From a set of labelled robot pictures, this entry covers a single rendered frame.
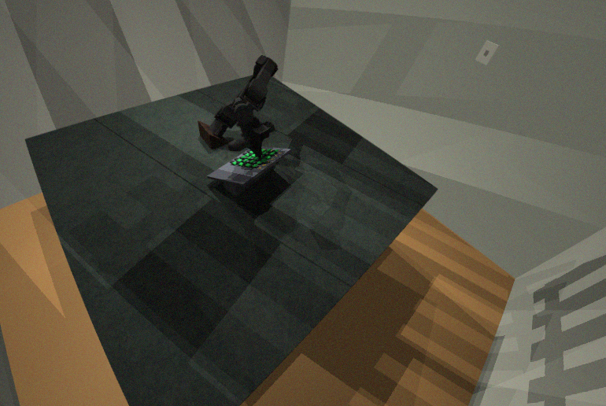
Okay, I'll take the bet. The grey switch panel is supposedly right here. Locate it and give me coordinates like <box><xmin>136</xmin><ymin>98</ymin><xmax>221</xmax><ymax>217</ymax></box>
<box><xmin>207</xmin><ymin>146</ymin><xmax>292</xmax><ymax>196</ymax></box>

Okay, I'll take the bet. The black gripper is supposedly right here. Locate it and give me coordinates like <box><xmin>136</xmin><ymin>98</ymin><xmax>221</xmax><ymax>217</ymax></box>
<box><xmin>228</xmin><ymin>123</ymin><xmax>263</xmax><ymax>158</ymax></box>

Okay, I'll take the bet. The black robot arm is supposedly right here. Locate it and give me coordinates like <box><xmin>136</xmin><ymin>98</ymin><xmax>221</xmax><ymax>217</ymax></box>
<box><xmin>207</xmin><ymin>55</ymin><xmax>278</xmax><ymax>141</ymax></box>

